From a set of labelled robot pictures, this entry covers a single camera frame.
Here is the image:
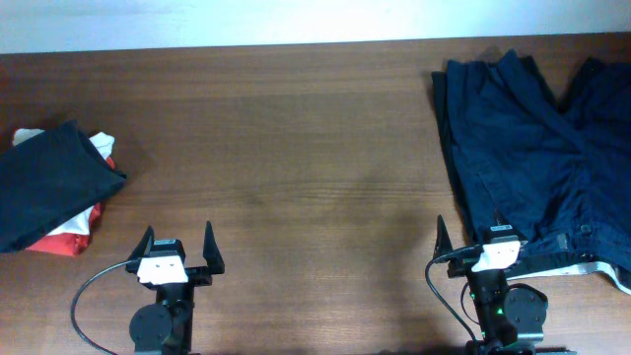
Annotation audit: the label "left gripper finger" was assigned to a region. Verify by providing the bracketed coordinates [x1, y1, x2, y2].
[202, 221, 225, 274]
[128, 226, 155, 260]

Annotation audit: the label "navy blue shorts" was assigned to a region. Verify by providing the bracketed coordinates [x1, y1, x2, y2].
[431, 51, 630, 292]

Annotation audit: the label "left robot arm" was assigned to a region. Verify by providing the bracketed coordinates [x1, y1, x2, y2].
[125, 222, 225, 355]

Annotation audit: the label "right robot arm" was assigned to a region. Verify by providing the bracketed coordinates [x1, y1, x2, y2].
[427, 216, 548, 354]

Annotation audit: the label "red folded garment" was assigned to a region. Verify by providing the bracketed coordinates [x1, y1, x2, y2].
[25, 156, 116, 258]

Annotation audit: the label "white folded garment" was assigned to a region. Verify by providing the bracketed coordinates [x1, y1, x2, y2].
[12, 128, 115, 236]

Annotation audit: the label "black folded garment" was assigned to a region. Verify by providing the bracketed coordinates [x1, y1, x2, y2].
[1, 121, 127, 253]

